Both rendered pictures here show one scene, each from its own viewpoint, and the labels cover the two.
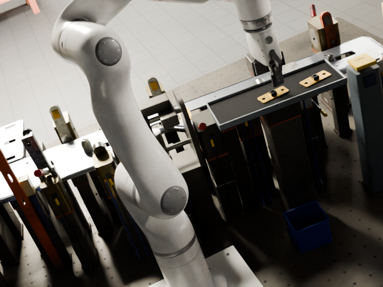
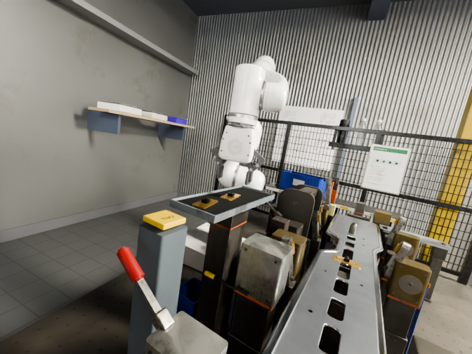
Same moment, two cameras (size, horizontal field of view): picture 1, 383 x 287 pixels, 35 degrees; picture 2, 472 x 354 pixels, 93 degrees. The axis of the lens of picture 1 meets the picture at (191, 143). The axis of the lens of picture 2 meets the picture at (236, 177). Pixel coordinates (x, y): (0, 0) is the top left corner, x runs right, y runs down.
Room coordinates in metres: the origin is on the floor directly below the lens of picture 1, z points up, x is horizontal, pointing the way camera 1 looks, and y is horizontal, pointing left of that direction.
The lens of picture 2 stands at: (1.80, -0.81, 1.33)
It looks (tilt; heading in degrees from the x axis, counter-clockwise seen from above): 9 degrees down; 123
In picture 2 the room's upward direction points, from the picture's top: 9 degrees clockwise
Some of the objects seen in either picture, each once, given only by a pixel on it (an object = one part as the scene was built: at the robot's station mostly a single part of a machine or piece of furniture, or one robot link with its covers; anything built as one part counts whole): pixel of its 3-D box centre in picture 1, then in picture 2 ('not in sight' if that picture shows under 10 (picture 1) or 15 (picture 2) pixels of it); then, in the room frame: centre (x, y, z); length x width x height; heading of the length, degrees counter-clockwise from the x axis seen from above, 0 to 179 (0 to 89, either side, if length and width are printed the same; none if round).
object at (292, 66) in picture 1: (302, 128); (248, 319); (1.60, -0.35, 0.90); 0.13 x 0.08 x 0.41; 4
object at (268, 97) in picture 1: (272, 93); (230, 194); (1.43, -0.25, 1.17); 0.08 x 0.04 x 0.01; 103
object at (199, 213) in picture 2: (274, 93); (232, 199); (1.44, -0.26, 1.16); 0.37 x 0.14 x 0.02; 94
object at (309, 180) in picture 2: not in sight; (303, 182); (1.31, 0.86, 1.10); 0.30 x 0.17 x 0.13; 175
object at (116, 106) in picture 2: not in sight; (120, 107); (-0.86, 0.63, 1.48); 0.37 x 0.35 x 0.09; 101
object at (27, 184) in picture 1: (45, 221); (325, 234); (1.60, 0.53, 0.88); 0.04 x 0.04 x 0.37; 4
